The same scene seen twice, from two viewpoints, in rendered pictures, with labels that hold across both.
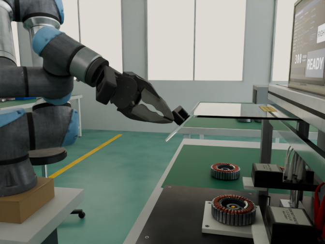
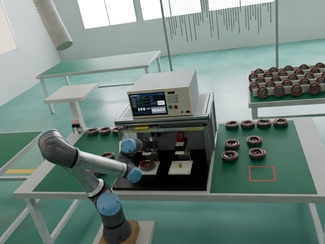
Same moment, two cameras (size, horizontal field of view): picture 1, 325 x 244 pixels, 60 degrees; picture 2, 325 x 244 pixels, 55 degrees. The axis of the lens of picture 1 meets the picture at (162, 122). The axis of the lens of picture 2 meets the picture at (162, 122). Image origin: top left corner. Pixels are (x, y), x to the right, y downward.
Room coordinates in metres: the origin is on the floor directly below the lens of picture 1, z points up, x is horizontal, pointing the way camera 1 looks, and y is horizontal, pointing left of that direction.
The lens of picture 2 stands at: (0.35, 1.71, 2.01)
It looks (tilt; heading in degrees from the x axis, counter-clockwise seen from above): 25 degrees down; 275
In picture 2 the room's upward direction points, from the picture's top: 10 degrees counter-clockwise
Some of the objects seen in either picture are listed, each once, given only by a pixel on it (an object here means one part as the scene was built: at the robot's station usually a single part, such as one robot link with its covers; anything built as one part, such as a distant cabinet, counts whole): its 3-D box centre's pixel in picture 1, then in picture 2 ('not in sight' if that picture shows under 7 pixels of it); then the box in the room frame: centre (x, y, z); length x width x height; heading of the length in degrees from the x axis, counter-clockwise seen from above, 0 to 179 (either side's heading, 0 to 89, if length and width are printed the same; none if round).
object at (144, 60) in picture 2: not in sight; (104, 83); (1.78, -3.84, 0.38); 2.10 x 0.90 x 0.75; 168
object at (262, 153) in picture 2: not in sight; (257, 153); (-0.10, -0.19, 0.77); 0.11 x 0.11 x 0.04
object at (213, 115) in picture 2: not in sight; (212, 123); (0.16, -0.48, 0.91); 0.28 x 0.03 x 0.32; 78
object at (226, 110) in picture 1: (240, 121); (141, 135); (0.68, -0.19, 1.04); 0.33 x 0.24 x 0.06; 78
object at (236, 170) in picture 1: (225, 171); (99, 170); (1.06, -0.25, 0.77); 0.11 x 0.11 x 0.04
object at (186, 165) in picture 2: not in sight; (180, 167); (0.45, -0.13, 0.78); 0.15 x 0.15 x 0.01; 78
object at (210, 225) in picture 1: (232, 218); (147, 167); (0.68, -0.18, 0.78); 0.15 x 0.15 x 0.01; 78
